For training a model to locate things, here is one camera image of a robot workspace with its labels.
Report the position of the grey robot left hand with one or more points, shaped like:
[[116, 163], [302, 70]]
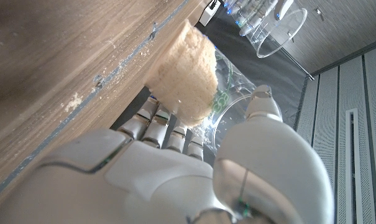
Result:
[[253, 12]]

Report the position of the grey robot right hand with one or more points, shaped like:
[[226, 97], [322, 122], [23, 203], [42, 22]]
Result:
[[159, 186]]

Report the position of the clear plastic cup holding sugar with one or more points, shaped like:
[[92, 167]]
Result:
[[234, 87]]

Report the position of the brown sugar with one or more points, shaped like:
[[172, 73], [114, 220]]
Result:
[[184, 77]]

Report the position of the white power strip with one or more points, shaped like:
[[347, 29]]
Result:
[[210, 12]]

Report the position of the black backdrop stand pole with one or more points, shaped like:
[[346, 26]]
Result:
[[299, 67]]

